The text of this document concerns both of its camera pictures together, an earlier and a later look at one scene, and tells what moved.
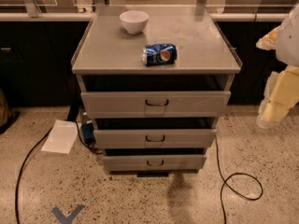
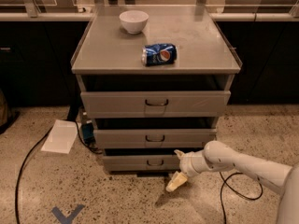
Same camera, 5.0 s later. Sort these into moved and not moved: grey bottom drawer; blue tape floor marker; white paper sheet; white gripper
Moved: white gripper
Not moved: blue tape floor marker; white paper sheet; grey bottom drawer
